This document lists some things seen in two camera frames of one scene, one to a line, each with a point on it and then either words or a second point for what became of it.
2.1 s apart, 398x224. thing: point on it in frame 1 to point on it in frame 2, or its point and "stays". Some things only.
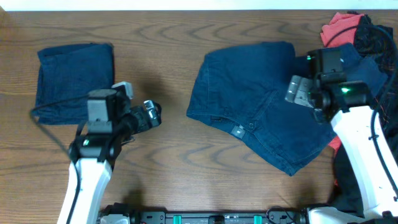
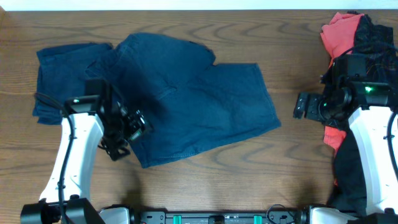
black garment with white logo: (346, 195) stays
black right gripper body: (304, 88) to (316, 107)
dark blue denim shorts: (245, 88) to (191, 104)
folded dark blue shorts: (66, 74) stays
